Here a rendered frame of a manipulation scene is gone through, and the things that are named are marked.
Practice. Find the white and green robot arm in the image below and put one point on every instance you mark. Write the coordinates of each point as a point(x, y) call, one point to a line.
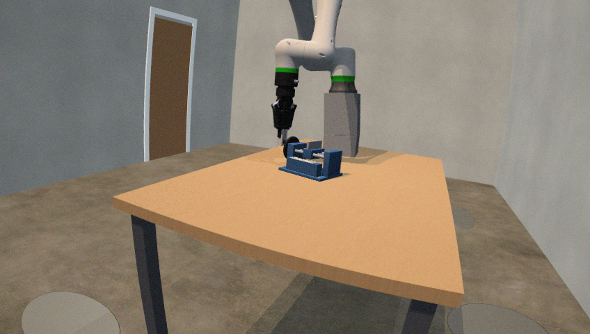
point(315, 47)

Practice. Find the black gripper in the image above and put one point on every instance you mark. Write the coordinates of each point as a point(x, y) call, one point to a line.
point(283, 119)

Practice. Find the blue bench vise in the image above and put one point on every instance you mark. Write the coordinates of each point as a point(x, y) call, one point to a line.
point(297, 152)

